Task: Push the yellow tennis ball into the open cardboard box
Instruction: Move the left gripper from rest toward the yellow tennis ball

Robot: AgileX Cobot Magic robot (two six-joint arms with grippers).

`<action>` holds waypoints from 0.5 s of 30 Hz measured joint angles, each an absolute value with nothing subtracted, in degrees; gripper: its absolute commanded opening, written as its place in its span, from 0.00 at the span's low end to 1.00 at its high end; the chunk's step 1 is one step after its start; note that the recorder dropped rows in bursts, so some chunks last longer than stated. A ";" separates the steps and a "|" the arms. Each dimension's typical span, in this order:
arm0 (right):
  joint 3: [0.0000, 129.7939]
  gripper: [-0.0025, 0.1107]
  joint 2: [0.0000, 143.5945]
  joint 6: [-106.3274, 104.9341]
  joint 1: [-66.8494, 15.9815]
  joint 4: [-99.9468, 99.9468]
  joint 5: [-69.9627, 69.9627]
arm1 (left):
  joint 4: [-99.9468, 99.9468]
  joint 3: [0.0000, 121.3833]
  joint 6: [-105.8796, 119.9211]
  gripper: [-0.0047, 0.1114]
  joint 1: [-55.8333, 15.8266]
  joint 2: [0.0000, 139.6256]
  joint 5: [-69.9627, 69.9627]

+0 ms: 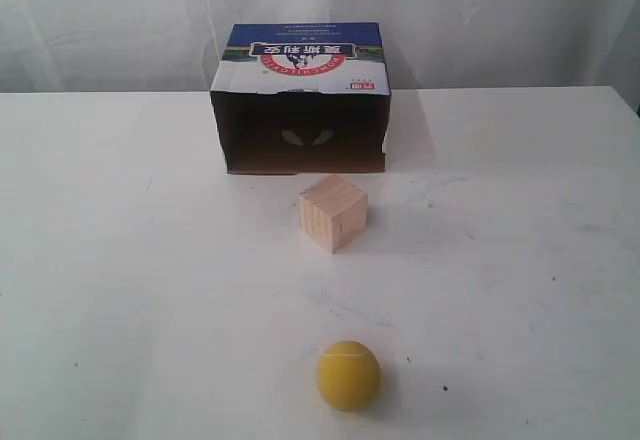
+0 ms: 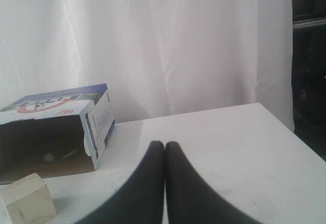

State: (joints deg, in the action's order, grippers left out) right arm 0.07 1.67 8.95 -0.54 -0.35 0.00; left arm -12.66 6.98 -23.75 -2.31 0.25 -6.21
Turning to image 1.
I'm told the yellow tennis ball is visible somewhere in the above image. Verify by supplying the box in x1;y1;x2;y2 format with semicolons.
317;340;382;411

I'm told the light wooden cube block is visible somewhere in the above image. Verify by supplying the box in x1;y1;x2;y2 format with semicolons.
298;174;368;253

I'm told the blue white cardboard box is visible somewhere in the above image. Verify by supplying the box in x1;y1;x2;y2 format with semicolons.
210;22;392;175

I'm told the white backdrop curtain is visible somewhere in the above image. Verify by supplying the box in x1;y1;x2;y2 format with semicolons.
1;0;639;107

